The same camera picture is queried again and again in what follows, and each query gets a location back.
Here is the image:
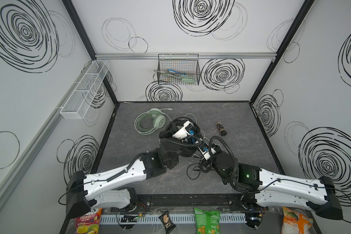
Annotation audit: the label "black blue headphones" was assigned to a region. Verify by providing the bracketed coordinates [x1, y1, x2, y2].
[163, 116, 223, 180]

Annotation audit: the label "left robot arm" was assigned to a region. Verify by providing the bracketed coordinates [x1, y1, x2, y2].
[63, 117, 203, 219]

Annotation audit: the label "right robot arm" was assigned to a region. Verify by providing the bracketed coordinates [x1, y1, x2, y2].
[198, 136, 345, 221]

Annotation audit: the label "mint green headphones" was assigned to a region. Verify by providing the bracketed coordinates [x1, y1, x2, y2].
[134, 108, 198, 135]

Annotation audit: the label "small brown bottle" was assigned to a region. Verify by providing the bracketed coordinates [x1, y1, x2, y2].
[216, 122, 227, 136]

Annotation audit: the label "small dark snack packet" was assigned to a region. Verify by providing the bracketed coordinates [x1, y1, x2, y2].
[159, 211, 176, 234]

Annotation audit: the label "green chips bag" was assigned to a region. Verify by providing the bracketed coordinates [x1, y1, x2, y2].
[194, 208, 221, 234]

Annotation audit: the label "Fox's fruits candy bag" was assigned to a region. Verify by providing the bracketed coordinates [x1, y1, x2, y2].
[75, 208, 102, 234]

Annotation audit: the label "orange snack bag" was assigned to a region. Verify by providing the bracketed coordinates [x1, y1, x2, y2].
[281, 207, 313, 234]

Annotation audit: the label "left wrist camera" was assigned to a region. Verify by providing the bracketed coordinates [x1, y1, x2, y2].
[172, 121, 197, 140]

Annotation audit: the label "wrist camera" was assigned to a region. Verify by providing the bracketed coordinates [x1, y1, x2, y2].
[198, 142, 221, 160]
[172, 121, 197, 140]

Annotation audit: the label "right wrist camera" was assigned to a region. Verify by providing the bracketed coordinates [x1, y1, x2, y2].
[198, 142, 221, 160]

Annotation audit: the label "black wire basket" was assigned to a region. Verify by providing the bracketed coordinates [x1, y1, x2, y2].
[155, 53, 201, 86]

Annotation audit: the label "black mounting rail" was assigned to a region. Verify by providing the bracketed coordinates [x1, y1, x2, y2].
[71, 192, 290, 212]

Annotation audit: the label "white wire shelf basket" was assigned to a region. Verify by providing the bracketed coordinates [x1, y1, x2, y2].
[60, 60, 109, 120]

